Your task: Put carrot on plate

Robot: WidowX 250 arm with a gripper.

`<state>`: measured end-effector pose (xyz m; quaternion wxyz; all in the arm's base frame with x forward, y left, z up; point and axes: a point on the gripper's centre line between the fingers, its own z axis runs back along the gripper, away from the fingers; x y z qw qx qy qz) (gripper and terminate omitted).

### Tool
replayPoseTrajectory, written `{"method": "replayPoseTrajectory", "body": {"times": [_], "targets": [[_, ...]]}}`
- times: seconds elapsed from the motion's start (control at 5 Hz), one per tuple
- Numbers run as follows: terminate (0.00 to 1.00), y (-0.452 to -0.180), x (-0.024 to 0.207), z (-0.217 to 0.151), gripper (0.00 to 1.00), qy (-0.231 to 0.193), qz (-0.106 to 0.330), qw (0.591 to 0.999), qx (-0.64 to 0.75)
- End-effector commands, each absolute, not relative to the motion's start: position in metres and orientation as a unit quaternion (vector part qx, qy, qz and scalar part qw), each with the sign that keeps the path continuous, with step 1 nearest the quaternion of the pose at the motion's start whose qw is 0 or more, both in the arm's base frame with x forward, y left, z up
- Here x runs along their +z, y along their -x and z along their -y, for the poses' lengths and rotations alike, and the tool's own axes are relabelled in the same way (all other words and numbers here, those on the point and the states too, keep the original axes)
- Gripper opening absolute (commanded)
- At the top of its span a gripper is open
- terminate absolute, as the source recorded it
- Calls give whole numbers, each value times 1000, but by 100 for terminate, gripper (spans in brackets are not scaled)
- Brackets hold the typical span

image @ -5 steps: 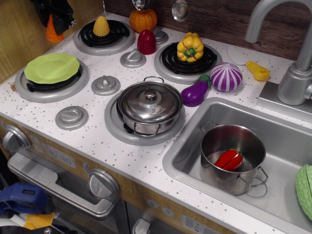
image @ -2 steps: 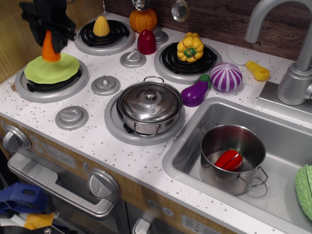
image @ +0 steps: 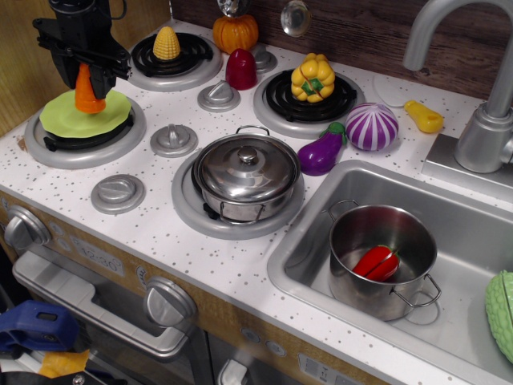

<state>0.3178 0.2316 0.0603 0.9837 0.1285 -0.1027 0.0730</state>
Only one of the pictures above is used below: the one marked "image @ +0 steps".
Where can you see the silver countertop knob front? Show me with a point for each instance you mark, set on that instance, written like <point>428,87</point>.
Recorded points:
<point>118,194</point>

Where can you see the orange toy pumpkin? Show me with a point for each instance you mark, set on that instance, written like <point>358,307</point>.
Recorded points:
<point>230,34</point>

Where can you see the orange toy carrot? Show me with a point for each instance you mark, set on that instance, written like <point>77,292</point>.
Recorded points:
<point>85,99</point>

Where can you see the red toy pepper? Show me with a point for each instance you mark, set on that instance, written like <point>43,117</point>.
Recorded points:
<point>378,264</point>

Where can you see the light green plate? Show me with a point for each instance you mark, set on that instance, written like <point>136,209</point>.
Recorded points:
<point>60,117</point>

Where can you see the silver oven knob left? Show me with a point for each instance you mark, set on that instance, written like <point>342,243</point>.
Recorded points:
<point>24,229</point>

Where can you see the dark red toy vegetable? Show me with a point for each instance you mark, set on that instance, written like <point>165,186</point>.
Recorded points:
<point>241,72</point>

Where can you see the hanging steel ladle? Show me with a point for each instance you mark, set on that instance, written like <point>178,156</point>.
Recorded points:
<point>296,19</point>

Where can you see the silver countertop knob middle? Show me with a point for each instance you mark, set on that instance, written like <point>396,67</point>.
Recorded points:
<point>173,140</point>

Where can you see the green toy cabbage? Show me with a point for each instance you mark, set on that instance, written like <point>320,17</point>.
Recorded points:
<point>498,305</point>

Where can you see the purple toy eggplant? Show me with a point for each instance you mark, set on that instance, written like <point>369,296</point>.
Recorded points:
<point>320,156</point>

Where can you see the yellow toy bell pepper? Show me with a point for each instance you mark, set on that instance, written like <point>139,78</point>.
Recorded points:
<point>314,80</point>

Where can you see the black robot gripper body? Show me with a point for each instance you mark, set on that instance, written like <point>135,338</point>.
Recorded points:
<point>82,29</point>

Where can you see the silver oven knob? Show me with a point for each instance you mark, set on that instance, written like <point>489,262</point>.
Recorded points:
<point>166,303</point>
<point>24,229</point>

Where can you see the silver sink basin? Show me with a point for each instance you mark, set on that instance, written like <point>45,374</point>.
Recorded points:
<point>474,242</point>

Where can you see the silver countertop knob rear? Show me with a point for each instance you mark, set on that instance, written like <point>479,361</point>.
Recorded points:
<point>220,97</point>

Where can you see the stove burner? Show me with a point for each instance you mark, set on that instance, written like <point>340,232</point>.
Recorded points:
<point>199,61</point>
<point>189,206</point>
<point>116,147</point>
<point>277,109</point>

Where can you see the yellow toy corn cob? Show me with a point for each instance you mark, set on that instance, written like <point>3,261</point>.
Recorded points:
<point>166,45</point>

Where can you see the purple striped toy onion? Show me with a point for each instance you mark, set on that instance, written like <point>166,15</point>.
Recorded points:
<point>371,126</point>

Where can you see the back left stove burner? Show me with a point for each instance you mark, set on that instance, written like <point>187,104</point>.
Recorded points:
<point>199,61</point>

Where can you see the back right stove burner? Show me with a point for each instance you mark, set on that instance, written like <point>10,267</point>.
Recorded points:
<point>277,109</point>

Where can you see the hanging steel slotted spoon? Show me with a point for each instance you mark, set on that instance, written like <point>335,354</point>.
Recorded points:
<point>234,8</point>

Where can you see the steel pot with lid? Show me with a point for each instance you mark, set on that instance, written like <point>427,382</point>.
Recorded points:
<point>247,177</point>

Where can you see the front right stove burner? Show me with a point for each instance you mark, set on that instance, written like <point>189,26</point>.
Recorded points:
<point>189,206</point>

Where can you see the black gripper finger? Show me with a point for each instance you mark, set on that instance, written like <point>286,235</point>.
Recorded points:
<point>67,67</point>
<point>102,81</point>

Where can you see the silver countertop knob back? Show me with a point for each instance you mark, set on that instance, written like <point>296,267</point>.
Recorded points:
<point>265,60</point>

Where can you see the yellow toy squash piece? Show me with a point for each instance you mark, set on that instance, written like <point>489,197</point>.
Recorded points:
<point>426,120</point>

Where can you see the silver oven knob right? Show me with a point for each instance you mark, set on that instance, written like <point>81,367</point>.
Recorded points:
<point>166,303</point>

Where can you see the silver countertop knob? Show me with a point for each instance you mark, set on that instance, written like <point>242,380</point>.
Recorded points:
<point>265,60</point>
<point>173,140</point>
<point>220,97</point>
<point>118,194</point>

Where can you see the tall steel pot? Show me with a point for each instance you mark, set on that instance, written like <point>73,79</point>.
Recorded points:
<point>359,229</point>

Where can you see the front left stove burner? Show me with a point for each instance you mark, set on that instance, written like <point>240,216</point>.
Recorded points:
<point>116,147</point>

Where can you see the silver oven door handle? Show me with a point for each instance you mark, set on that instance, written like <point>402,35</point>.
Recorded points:
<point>60,286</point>

